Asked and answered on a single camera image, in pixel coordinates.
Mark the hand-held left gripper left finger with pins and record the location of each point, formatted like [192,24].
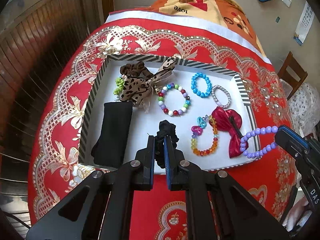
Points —
[151,165]

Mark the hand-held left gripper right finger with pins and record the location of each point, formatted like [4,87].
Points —
[167,165]

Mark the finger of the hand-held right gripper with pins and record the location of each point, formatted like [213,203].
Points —
[295,135]
[290,146]

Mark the black scrunchie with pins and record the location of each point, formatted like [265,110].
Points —
[166,133]

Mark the striped rim white box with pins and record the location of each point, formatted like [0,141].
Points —
[140,127]

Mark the black cloth headband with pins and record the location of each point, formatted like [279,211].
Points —
[112,140]

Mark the red satin bow hair clip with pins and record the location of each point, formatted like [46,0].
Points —
[228,127]

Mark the person's right hand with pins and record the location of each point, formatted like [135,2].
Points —
[298,213]

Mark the floral chair cloth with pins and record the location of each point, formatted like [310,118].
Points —
[305,107]

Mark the red floral tablecloth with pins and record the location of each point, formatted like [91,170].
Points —
[250,182]

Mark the wooden chair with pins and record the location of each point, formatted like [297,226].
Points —
[292,73]

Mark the leopard print bow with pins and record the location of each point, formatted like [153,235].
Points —
[143,86]

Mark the brown scrunchie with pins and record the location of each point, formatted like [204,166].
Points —
[132,70]

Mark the printed blanket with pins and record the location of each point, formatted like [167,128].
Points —
[217,2]

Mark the wooden louvered panel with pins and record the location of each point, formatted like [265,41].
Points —
[37,45]

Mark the wall calendar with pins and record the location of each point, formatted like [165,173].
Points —
[303,22]

